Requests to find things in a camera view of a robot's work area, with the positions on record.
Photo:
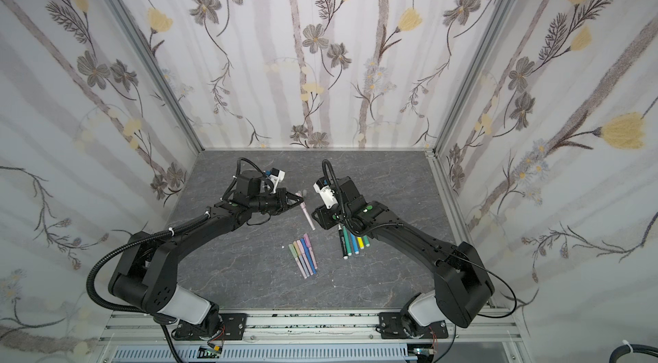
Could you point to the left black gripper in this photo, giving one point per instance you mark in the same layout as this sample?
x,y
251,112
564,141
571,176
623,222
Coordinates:
x,y
282,200

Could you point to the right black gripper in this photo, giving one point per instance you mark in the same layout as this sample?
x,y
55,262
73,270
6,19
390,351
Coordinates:
x,y
326,214

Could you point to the purple cap pink pen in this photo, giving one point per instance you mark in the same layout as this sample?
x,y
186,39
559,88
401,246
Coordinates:
x,y
311,253

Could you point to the white perforated cable duct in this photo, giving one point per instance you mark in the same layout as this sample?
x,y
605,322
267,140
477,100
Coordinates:
x,y
298,353

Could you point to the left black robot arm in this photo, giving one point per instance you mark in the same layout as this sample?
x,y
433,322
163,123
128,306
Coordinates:
x,y
146,276

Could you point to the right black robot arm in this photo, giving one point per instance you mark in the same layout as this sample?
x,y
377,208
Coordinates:
x,y
462,286

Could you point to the pink speckled pen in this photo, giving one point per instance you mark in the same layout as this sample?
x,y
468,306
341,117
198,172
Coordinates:
x,y
308,217

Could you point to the black white pen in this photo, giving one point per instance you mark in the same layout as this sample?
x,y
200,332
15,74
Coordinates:
x,y
343,244

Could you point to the yellow highlighter marker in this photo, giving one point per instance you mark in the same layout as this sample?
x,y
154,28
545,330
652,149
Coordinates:
x,y
360,243

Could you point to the blue highlighter marker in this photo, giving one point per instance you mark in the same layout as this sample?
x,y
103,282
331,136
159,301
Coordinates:
x,y
354,243

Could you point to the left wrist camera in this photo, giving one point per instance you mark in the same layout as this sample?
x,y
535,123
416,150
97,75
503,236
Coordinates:
x,y
274,178

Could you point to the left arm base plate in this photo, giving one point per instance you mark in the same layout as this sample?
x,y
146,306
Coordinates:
x,y
216,327

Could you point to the tan cap blue pen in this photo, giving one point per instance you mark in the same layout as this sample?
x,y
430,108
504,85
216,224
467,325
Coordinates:
x,y
300,257

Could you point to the aluminium mounting rail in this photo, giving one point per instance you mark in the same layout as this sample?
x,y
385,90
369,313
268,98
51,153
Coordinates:
x,y
351,326

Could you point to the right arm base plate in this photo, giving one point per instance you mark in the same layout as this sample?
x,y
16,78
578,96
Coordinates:
x,y
414,326

